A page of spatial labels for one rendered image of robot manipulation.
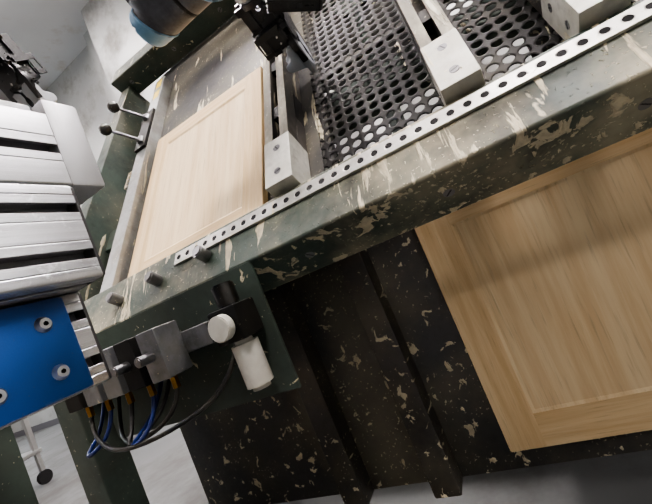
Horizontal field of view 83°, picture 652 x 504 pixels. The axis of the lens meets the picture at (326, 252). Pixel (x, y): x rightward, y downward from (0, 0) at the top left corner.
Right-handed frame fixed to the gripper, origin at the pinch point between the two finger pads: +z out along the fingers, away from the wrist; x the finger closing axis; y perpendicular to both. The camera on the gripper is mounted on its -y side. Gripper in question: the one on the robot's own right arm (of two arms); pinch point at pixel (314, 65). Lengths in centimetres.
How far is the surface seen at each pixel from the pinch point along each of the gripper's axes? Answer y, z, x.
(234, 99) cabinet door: 26.8, 0.8, -11.4
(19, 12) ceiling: 394, -34, -495
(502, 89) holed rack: -29, -3, 42
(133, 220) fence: 63, 0, 15
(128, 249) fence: 63, 0, 25
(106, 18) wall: 308, 32, -491
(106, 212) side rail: 87, 3, -3
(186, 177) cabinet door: 43.4, 0.8, 9.8
